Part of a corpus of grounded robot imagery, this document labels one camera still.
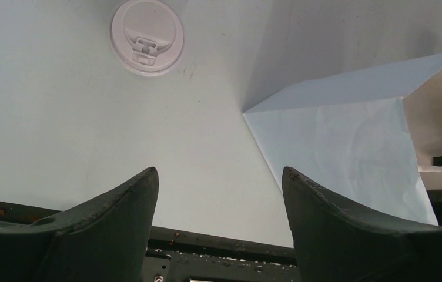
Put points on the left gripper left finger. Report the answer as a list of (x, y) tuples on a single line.
[(102, 239)]

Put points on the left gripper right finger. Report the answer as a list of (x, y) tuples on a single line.
[(338, 239)]

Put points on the white plastic lid on table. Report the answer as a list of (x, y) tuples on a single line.
[(147, 37)]

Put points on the light blue paper bag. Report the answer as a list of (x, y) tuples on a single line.
[(369, 135)]

